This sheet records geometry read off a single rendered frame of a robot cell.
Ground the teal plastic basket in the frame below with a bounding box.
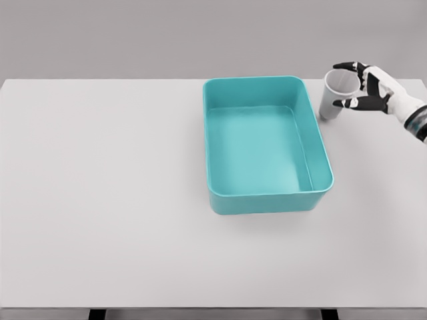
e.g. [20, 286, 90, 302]
[202, 75, 335, 216]

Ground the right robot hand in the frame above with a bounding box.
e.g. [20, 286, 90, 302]
[332, 61, 410, 117]

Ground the white paper cup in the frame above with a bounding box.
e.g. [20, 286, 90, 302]
[319, 69, 362, 120]

